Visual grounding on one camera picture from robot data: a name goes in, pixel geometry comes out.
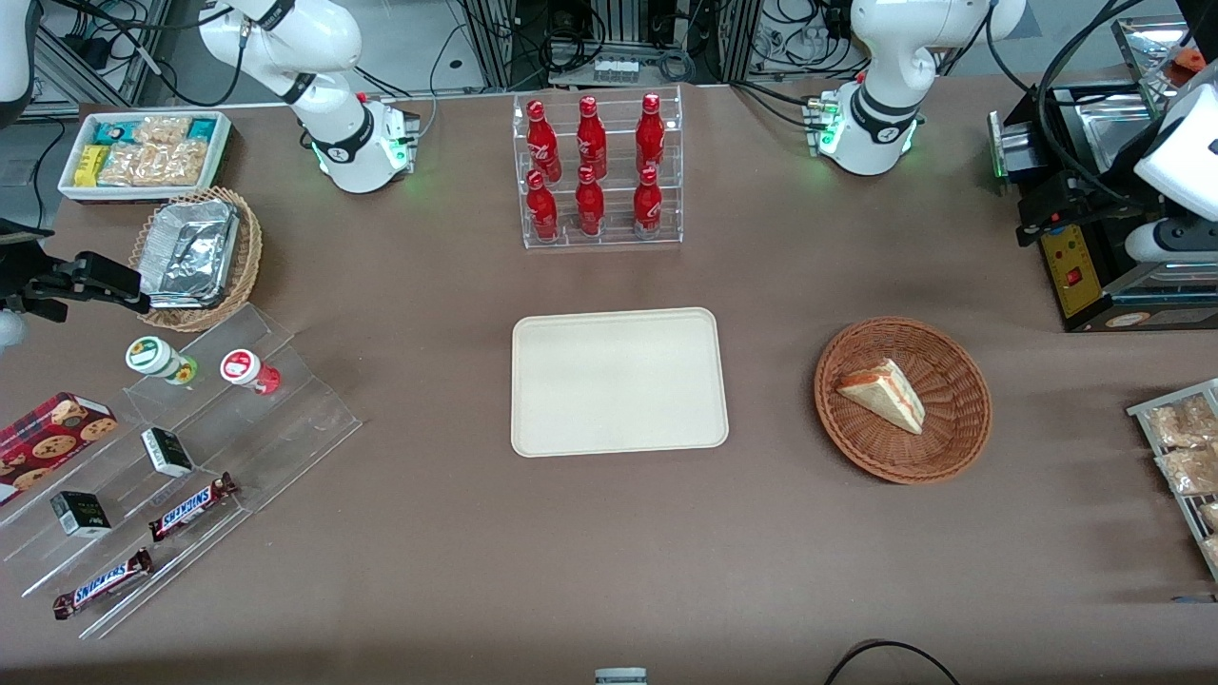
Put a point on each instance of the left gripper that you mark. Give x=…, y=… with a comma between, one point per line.
x=1096, y=199

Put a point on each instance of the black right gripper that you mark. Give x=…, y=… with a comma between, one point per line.
x=21, y=283

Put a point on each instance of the triangular sandwich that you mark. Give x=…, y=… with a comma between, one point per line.
x=885, y=392

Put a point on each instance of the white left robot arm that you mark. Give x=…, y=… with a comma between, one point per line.
x=885, y=57

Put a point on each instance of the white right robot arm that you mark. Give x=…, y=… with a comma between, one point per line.
x=333, y=38

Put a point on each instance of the aluminium foil tray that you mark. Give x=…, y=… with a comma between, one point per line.
x=190, y=252

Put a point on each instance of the light wicker basket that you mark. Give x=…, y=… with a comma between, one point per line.
x=245, y=266

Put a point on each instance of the tray of packaged snacks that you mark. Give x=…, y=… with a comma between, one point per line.
x=1142, y=411

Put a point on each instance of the brown wicker basket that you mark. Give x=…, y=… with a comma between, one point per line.
x=942, y=447

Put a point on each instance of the beige plastic tray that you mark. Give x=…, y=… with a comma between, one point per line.
x=618, y=381

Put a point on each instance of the green label yogurt cup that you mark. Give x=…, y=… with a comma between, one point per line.
x=150, y=355

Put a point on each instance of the black food warmer machine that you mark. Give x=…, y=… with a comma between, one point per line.
x=1080, y=285

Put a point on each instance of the yellow snack packet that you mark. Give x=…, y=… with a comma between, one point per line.
x=90, y=166

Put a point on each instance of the stainless steel pan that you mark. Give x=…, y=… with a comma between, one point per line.
x=1109, y=133

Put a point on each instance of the clear bag of crackers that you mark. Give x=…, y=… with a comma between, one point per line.
x=164, y=129
x=183, y=164
x=128, y=166

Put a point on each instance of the red cookie box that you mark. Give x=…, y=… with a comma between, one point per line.
x=48, y=442

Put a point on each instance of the teal snack packet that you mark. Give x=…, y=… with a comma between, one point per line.
x=114, y=132
x=202, y=127

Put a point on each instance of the grey control box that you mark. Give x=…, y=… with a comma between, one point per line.
x=1023, y=143

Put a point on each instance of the red sausage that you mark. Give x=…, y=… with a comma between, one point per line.
x=1189, y=59

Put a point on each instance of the clear bag of snacks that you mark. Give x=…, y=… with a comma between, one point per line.
x=1212, y=552
x=1210, y=515
x=1191, y=471
x=1182, y=423

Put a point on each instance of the red label yogurt cup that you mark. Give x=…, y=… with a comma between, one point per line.
x=243, y=367

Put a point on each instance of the small black box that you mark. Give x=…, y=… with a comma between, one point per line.
x=167, y=452
x=81, y=514

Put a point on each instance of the white plastic bin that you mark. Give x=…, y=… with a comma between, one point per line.
x=221, y=152

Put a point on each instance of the snickers chocolate bar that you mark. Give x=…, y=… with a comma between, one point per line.
x=190, y=507
x=103, y=582

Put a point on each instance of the clear acrylic stepped display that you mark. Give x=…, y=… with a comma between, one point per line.
x=285, y=428

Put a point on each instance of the red cola bottle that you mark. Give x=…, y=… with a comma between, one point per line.
x=650, y=133
x=591, y=138
x=589, y=209
x=540, y=138
x=542, y=211
x=647, y=209

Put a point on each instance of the clear acrylic bottle rack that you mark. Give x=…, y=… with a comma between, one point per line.
x=618, y=238

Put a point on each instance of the white power strip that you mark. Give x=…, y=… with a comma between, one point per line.
x=616, y=68

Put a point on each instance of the small grey device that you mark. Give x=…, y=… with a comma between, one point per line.
x=620, y=677

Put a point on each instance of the aluminium frame rack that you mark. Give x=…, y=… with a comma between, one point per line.
x=495, y=38

